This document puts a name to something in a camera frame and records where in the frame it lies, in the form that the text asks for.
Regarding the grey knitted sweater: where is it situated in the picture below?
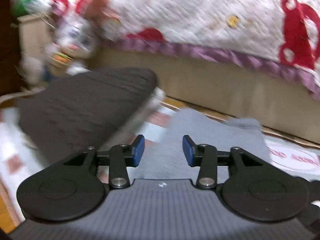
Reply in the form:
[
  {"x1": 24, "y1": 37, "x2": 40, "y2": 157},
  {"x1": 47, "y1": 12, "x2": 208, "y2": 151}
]
[{"x1": 128, "y1": 107, "x2": 270, "y2": 181}]

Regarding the dark brown folded garment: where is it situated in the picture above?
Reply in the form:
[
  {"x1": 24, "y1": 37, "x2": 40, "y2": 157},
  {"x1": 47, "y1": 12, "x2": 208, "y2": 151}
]
[{"x1": 18, "y1": 68, "x2": 158, "y2": 165}]

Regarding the beige bed base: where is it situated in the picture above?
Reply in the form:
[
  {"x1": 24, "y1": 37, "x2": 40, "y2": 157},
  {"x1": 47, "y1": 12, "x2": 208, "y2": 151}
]
[{"x1": 91, "y1": 47, "x2": 319, "y2": 143}]

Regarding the checked grey pink rug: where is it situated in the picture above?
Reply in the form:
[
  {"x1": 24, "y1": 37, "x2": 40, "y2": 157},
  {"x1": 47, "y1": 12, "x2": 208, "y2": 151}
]
[{"x1": 1, "y1": 93, "x2": 319, "y2": 232}]

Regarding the white folded garment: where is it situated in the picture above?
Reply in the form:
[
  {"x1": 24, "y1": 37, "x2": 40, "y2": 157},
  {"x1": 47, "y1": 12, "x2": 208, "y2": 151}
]
[{"x1": 99, "y1": 87, "x2": 165, "y2": 151}]

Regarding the grey bunny plush toy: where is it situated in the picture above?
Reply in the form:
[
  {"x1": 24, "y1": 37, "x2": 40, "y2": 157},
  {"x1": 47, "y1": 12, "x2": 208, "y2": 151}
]
[{"x1": 21, "y1": 15, "x2": 100, "y2": 86}]

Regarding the white red quilted bedspread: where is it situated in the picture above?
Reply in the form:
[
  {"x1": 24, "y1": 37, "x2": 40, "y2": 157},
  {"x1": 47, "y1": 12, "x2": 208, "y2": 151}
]
[{"x1": 54, "y1": 0, "x2": 319, "y2": 98}]

